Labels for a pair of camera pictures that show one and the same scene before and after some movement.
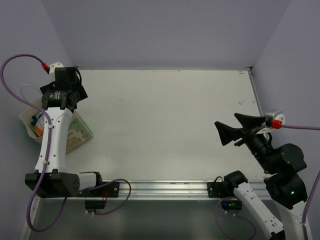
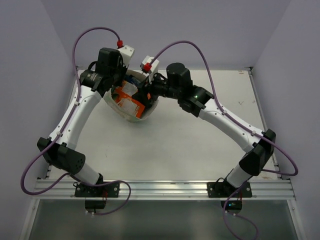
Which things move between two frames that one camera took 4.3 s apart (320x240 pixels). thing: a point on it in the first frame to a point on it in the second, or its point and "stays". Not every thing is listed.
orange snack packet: x=38 y=132 to x=125 y=101
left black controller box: x=95 y=203 stays
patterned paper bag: x=78 y=132 to x=109 y=100
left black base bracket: x=109 y=190 stays
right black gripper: x=249 y=123 to x=141 y=95
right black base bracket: x=218 y=189 stays
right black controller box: x=231 y=204 stays
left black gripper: x=81 y=92 to x=117 y=78
